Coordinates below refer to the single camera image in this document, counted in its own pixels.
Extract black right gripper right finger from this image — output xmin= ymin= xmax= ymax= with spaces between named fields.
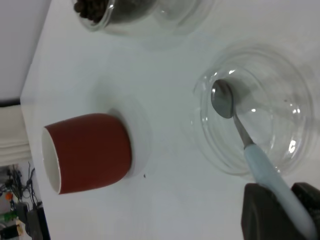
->
xmin=291 ymin=182 xmax=320 ymax=240

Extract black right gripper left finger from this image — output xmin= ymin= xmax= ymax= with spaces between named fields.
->
xmin=241 ymin=182 xmax=311 ymax=240

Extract metal spoon light-blue handle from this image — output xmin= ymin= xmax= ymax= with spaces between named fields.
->
xmin=210 ymin=79 xmax=318 ymax=240

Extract red ceramic mug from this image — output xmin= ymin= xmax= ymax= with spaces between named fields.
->
xmin=41 ymin=112 xmax=133 ymax=195

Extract dark coffee beans pile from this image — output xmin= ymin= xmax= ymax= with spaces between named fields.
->
xmin=73 ymin=0 xmax=112 ymax=25

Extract clear glass saucer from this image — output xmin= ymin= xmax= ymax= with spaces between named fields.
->
xmin=193 ymin=46 xmax=315 ymax=181

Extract black box device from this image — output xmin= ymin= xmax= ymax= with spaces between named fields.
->
xmin=26 ymin=207 xmax=48 ymax=240

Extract clear double-wall glass cup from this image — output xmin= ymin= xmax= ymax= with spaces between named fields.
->
xmin=71 ymin=0 xmax=209 ymax=36

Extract tangled dark cables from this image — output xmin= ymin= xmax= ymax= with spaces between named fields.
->
xmin=4 ymin=162 xmax=43 ymax=211

